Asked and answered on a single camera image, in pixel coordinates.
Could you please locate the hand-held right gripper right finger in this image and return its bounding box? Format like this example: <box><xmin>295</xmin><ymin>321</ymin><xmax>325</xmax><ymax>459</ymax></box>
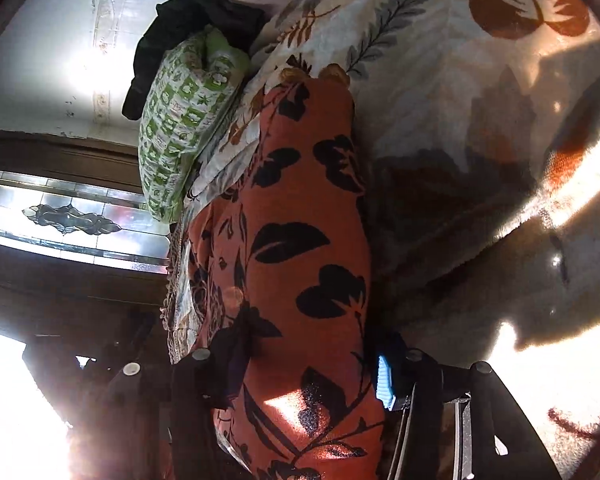
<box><xmin>375</xmin><ymin>340</ymin><xmax>563</xmax><ymax>480</ymax></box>

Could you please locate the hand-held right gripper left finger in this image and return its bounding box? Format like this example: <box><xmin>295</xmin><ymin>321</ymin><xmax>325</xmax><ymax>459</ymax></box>
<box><xmin>100</xmin><ymin>305</ymin><xmax>261</xmax><ymax>480</ymax></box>

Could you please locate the orange floral garment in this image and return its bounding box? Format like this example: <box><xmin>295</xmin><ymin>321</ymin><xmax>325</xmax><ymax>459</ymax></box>
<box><xmin>182</xmin><ymin>77</ymin><xmax>388</xmax><ymax>480</ymax></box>

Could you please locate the leaded glass window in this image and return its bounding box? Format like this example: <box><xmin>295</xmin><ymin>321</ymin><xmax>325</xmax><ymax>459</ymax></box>
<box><xmin>0</xmin><ymin>170</ymin><xmax>181</xmax><ymax>266</ymax></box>

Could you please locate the green patterned pillow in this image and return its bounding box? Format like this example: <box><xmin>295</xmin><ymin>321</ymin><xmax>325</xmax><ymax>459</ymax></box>
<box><xmin>137</xmin><ymin>25</ymin><xmax>253</xmax><ymax>223</ymax></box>

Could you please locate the leaf printed blanket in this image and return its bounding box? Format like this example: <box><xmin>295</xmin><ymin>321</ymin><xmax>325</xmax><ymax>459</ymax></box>
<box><xmin>167</xmin><ymin>0</ymin><xmax>600</xmax><ymax>480</ymax></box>

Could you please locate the black clothing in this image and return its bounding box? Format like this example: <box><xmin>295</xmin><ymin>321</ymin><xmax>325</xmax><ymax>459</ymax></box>
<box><xmin>121</xmin><ymin>0</ymin><xmax>271</xmax><ymax>121</ymax></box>

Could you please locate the wooden window frame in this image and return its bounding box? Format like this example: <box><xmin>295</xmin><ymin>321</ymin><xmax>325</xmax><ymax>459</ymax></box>
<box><xmin>0</xmin><ymin>129</ymin><xmax>173</xmax><ymax>346</ymax></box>

